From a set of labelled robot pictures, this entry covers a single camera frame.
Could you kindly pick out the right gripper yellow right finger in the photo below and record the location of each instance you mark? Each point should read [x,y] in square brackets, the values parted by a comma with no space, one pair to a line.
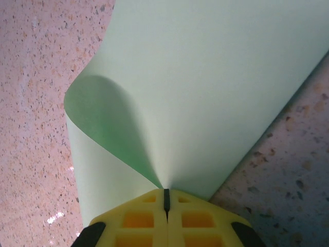
[198,221]

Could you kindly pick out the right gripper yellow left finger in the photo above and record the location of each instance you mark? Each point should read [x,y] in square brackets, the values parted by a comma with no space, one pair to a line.
[136,221]

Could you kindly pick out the light green paper sheet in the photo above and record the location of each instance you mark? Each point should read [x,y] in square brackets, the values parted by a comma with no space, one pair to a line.
[192,90]

